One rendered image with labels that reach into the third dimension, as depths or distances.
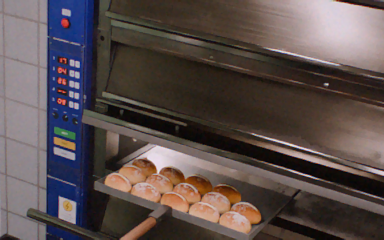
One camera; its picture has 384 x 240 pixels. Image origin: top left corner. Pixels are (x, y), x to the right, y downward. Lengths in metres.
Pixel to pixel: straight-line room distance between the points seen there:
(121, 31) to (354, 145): 0.81
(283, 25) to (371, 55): 0.26
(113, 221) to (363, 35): 1.11
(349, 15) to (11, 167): 1.41
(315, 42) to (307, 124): 0.24
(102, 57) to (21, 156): 0.56
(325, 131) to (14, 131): 1.18
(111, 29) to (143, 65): 0.15
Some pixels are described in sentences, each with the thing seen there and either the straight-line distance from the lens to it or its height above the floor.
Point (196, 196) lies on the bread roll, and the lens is 2.24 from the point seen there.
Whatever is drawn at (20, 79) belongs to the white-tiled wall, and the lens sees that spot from 2.58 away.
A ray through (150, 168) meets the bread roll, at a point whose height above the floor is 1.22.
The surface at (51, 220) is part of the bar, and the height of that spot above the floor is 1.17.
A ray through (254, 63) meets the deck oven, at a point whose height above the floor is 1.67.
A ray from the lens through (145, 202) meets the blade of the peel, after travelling 2.22.
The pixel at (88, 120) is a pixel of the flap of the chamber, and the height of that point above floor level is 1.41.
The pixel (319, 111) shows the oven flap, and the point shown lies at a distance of 2.04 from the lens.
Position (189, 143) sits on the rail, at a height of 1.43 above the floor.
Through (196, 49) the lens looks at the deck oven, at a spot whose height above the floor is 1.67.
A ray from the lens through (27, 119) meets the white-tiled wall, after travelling 2.61.
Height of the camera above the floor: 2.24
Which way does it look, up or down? 24 degrees down
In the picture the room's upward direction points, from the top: 6 degrees clockwise
